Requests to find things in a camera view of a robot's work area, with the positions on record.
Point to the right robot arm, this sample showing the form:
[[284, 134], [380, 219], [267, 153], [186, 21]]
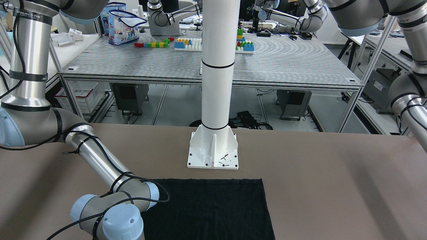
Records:
[[28, 120]]

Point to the white plastic basket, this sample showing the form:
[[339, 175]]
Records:
[[87, 95]]

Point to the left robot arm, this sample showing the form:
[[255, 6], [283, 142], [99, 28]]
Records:
[[407, 93]]

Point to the white camera mast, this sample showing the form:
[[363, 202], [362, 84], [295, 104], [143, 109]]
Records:
[[220, 19]]

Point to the colourful toy brick row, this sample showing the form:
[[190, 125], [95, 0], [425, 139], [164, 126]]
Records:
[[156, 44]]

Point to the striped metal work table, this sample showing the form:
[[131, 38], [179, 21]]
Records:
[[276, 63]]

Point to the toy block bag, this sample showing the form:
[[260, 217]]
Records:
[[119, 25]]

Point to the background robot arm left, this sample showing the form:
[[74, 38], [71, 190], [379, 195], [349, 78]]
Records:
[[166, 23]]

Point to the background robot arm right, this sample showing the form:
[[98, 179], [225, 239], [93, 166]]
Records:
[[317, 14]]

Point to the white brick board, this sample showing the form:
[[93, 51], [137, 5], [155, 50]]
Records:
[[188, 44]]

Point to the black graphic t-shirt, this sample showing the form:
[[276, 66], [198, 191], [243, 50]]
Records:
[[210, 209]]

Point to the white mast base plate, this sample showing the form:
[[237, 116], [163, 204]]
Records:
[[213, 149]]

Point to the green blue brick stack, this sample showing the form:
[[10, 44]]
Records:
[[243, 45]]

